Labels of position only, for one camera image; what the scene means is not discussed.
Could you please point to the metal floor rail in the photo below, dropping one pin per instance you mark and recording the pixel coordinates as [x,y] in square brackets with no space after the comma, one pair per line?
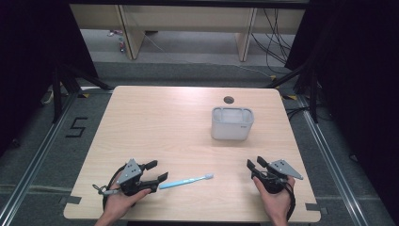
[37,153]
[332,163]

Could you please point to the light blue toothbrush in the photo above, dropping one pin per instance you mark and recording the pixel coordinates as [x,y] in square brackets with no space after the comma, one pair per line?
[185,181]

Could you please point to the black curtain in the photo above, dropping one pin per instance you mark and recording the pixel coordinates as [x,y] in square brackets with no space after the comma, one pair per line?
[360,78]
[28,62]

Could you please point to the small colourful floor clutter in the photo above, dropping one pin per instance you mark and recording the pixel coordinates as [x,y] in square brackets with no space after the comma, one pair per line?
[120,42]

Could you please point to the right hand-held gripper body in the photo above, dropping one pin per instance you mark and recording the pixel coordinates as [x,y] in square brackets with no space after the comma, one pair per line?
[280,171]

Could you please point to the dark tape strip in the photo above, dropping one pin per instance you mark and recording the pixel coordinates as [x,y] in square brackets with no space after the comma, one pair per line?
[313,207]
[71,200]

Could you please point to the black metal stand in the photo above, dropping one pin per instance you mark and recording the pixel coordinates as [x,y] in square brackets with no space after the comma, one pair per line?
[313,94]
[57,94]

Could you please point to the white plastic container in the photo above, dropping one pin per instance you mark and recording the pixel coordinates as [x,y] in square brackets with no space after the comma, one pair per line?
[232,124]

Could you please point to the person's left hand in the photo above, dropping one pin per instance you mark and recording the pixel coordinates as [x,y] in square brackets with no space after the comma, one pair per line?
[120,202]

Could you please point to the light wooden desk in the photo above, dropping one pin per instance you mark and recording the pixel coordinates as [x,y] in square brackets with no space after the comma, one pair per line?
[188,17]

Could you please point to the person's right hand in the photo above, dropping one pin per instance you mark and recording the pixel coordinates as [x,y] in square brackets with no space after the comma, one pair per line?
[276,202]

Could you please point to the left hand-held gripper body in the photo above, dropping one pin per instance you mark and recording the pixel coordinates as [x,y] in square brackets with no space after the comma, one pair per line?
[130,172]

